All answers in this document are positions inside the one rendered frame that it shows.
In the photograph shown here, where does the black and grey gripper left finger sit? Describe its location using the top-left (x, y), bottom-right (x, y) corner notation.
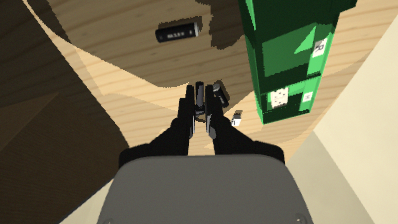
top-left (118, 85), bottom-right (195, 170)

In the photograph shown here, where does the white domino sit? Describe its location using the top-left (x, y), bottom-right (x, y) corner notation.
top-left (271, 88), bottom-right (288, 108)

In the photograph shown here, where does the green rack of bins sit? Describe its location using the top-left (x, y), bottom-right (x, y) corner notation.
top-left (238, 0), bottom-right (357, 125)

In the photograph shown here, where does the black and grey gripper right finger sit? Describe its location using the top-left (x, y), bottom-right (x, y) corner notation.
top-left (205, 85), bottom-right (285, 164)

